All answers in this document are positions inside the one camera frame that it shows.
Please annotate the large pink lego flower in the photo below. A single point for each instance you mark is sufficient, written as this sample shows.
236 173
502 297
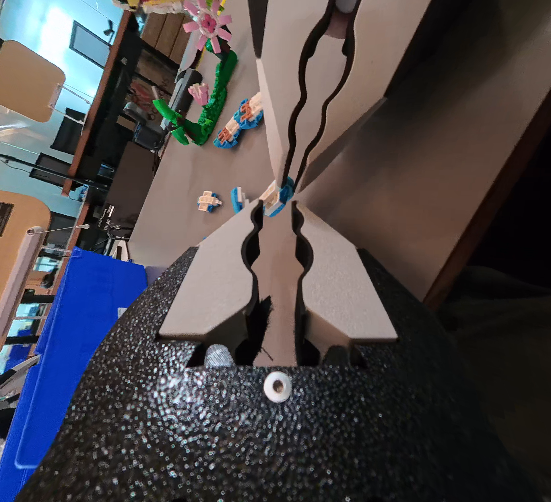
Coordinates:
206 21

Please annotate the blue plastic bin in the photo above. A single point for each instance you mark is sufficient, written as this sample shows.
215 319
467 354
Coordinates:
86 360

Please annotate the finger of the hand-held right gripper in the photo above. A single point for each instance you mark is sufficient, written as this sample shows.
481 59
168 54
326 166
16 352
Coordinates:
383 28
288 36

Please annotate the brown wooden desk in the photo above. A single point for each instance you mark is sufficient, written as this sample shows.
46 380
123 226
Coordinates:
107 92

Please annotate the black framed screen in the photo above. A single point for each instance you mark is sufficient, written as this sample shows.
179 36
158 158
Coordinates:
90 43

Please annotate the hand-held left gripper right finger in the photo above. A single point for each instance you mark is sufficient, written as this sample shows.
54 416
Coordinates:
340 291

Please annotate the black equipment case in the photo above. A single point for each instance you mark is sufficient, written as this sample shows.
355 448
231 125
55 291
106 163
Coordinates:
118 215

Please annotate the small blue white lego piece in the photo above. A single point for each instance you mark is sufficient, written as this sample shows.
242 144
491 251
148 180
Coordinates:
239 200

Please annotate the beige reflector panel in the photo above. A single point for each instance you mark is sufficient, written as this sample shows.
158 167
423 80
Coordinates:
28 80

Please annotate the person's dark clothing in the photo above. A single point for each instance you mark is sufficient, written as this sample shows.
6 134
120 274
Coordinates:
503 381

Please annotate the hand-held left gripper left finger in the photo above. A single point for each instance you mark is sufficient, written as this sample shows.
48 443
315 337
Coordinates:
211 282

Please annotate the green lego stem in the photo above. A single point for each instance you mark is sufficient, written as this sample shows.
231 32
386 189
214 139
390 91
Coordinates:
215 101

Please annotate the small pink lego flower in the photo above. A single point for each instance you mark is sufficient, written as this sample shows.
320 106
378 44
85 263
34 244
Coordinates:
199 93

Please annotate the round blue white lego assembly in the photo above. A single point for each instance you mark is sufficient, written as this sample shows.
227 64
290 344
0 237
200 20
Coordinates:
227 133
249 112

